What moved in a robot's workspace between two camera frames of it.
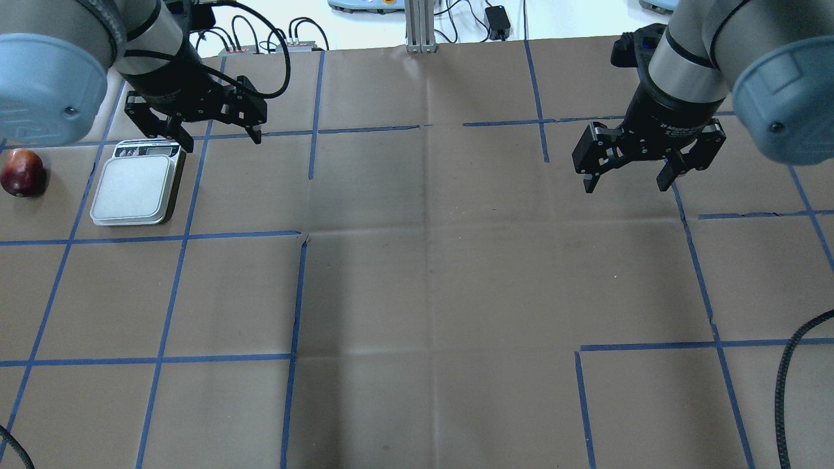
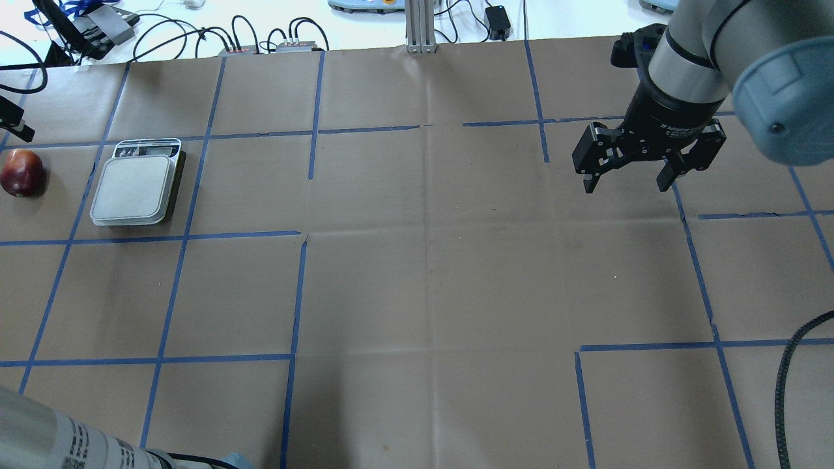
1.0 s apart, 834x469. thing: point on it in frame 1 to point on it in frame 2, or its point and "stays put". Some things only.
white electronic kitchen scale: (139, 184) stays put
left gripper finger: (248, 109) to (11, 118)
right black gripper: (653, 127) stays put
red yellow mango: (23, 174) stays put
